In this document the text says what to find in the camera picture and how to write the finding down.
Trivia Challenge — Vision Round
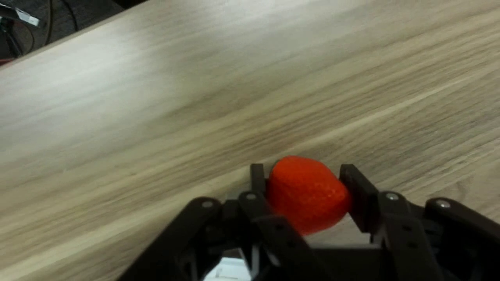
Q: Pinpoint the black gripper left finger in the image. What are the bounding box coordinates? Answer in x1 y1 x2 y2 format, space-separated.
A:
118 162 335 281

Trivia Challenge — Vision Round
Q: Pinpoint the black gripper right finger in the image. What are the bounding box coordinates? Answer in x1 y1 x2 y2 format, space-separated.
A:
339 162 500 281

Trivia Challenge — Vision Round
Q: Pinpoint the red toy strawberry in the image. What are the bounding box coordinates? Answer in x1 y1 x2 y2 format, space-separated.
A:
264 154 352 235

